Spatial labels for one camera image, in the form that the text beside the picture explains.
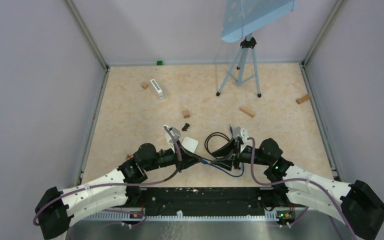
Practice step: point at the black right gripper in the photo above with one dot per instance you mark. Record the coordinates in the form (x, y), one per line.
(229, 148)

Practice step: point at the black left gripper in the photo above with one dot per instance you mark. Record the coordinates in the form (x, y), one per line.
(187, 159)

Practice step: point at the white TP-Link switch box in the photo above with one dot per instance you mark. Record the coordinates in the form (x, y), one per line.
(190, 144)

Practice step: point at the long white network switch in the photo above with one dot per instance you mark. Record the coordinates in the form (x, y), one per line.
(158, 89)

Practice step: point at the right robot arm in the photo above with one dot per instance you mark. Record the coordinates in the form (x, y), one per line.
(356, 205)

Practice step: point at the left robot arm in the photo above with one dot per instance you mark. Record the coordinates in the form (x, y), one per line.
(58, 210)

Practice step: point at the small black rubber part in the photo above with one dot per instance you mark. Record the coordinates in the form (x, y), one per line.
(185, 127)

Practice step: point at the small wooden cube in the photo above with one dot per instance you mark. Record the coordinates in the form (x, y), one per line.
(186, 114)

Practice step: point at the flat wooden plank block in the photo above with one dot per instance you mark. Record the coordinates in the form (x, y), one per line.
(247, 111)

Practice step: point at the curved wooden block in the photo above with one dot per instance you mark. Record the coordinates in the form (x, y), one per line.
(303, 99)

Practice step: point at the light blue tripod stand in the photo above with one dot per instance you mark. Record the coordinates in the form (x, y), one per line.
(241, 19)

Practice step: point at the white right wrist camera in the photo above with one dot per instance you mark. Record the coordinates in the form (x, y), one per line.
(239, 135)

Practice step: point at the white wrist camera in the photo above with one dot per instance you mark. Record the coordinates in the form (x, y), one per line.
(172, 136)
(239, 135)

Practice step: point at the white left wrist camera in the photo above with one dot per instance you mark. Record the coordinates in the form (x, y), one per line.
(172, 136)

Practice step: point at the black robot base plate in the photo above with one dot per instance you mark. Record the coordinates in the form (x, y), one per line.
(208, 201)

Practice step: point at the wooden cube near switch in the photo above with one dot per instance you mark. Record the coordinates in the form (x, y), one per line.
(144, 85)

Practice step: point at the green block at wall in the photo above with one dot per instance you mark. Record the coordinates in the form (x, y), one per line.
(159, 63)

